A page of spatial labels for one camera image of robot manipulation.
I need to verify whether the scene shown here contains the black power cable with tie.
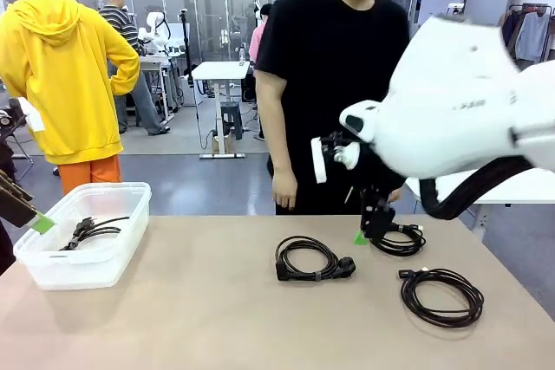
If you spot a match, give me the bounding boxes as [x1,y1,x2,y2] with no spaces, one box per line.
[275,235,357,283]

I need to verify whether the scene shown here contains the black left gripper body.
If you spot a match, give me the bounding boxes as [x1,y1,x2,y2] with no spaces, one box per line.
[0,142,18,180]

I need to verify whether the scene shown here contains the white table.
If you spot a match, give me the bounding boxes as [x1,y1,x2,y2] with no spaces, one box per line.
[405,168,555,241]

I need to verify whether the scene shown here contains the person in black T-shirt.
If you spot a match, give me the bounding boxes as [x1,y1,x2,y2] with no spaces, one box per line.
[254,0,411,217]

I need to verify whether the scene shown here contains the person's right hand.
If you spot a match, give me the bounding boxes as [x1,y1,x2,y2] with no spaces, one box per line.
[271,169,299,209]

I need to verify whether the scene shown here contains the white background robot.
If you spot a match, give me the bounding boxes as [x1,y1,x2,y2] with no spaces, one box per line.
[137,10,173,57]

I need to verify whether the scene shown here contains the person's right forearm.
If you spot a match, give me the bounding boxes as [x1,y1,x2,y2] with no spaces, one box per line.
[264,118,300,179]

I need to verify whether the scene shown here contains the dark navy garment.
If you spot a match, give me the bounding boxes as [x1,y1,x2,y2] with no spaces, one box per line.
[505,12,521,59]

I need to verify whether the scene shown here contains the person in striped shirt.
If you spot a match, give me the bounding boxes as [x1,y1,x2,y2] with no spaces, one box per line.
[98,0,171,136]

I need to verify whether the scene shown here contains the person in pink top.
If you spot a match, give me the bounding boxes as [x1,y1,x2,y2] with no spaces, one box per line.
[248,3,275,142]

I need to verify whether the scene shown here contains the right wrist camera assembly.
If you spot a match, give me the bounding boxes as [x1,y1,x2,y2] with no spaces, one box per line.
[310,130,362,185]

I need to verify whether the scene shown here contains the beige coat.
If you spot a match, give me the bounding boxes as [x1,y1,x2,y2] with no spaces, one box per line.
[498,12,513,42]

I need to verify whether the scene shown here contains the dark plastic stool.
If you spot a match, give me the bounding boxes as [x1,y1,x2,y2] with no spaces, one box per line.
[219,101,244,140]

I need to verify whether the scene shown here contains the orange shorts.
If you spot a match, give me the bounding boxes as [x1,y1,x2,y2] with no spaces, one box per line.
[58,155,123,196]

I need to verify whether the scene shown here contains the black camera tripod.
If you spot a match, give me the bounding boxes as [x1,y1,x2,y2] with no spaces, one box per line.
[178,8,201,128]

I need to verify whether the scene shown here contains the white robot workbench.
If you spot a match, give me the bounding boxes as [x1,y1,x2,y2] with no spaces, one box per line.
[138,54,177,125]

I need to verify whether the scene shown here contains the yellow hoodie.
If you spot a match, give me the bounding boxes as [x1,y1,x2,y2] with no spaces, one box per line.
[0,0,140,166]

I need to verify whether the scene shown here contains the clear plastic storage bin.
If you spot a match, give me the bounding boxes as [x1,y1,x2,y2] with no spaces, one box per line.
[12,181,152,292]

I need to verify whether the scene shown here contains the grey sleeveless top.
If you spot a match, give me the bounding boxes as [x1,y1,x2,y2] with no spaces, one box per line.
[514,12,551,62]

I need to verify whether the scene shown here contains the black power cable coil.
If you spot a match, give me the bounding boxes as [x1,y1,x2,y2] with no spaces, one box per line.
[58,216,131,253]

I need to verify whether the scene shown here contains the black clothes rack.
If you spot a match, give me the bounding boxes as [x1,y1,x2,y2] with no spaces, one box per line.
[498,3,555,72]

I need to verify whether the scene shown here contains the black right arm cable sleeve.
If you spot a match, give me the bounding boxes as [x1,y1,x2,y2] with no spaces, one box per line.
[418,155,537,222]

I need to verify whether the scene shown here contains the thin black USB cable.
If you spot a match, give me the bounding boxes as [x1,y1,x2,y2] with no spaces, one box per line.
[368,222,427,257]
[398,268,486,330]

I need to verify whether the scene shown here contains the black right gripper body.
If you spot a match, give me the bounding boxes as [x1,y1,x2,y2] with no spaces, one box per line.
[360,185,395,224]

